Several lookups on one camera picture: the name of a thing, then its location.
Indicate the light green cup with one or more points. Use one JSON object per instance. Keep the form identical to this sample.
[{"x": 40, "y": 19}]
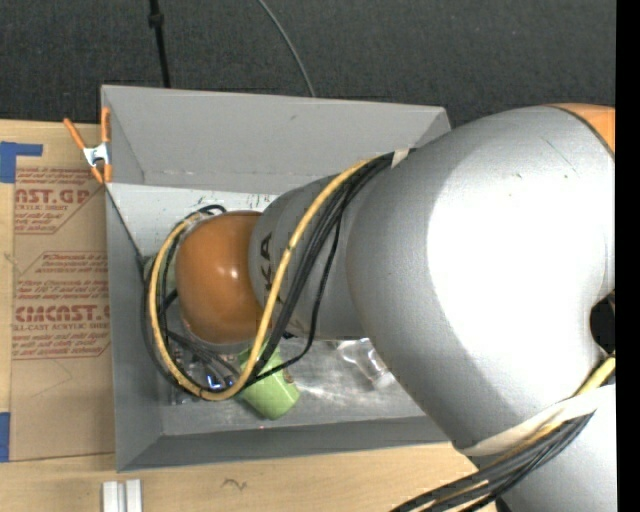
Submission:
[{"x": 272, "y": 397}]

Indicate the brown cardboard board red print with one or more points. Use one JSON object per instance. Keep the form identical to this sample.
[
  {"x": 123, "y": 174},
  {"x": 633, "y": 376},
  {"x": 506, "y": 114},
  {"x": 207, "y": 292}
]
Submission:
[{"x": 55, "y": 390}]

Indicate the clear glass thing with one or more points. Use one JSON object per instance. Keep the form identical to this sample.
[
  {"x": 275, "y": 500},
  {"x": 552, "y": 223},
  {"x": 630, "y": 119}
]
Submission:
[{"x": 369, "y": 361}]

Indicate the grey metal bin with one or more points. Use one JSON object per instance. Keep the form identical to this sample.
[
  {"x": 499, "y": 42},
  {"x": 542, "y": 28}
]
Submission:
[{"x": 210, "y": 135}]

